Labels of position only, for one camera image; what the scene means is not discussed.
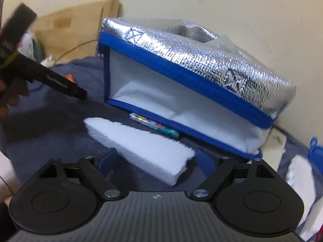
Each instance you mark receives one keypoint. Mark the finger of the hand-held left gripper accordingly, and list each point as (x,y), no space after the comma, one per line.
(58,82)

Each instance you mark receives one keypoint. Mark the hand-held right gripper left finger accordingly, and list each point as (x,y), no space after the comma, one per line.
(107,162)

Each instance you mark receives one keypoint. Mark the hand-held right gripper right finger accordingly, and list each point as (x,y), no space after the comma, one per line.
(204,163)

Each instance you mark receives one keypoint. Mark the white foam block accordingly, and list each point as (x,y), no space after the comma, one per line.
(141,143)
(301,181)

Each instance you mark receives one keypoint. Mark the silver insulated bag blue trim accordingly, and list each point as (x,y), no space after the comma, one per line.
(201,63)

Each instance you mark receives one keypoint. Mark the person's left hand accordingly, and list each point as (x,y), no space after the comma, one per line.
(12,95)

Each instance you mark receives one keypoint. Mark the small red orange item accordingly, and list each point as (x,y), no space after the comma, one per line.
(70,78)

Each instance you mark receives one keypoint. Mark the white plastic bag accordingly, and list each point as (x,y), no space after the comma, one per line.
(25,44)

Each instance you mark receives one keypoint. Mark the crumpled white paper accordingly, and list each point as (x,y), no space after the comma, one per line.
(49,61)

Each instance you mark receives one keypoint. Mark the dark green cloth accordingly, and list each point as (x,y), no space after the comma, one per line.
(39,51)

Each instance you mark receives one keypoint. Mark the wooden headboard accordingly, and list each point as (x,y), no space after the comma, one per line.
(75,27)

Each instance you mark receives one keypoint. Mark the colorful snack packet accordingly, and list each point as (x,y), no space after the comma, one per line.
(151,124)

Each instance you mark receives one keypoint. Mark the beige card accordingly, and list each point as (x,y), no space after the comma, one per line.
(273,146)

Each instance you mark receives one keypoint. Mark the blue plastic container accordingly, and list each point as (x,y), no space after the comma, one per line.
(316,152)

